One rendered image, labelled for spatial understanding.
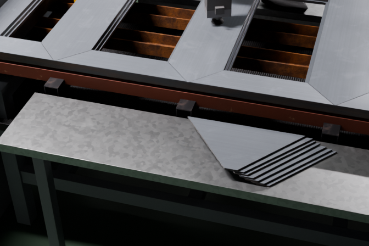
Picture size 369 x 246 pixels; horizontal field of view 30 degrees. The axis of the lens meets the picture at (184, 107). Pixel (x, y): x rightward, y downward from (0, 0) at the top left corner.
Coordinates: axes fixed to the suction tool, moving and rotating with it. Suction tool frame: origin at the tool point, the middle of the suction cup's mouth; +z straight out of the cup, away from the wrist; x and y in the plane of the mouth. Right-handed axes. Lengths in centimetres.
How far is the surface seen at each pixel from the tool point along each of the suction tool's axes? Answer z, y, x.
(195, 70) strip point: -1.3, -11.5, -28.4
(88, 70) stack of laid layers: 0.5, -44.7, -21.3
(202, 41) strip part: -1.3, -7.0, -11.9
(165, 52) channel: 13.6, -18.2, 5.5
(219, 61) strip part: -1.3, -3.1, -24.6
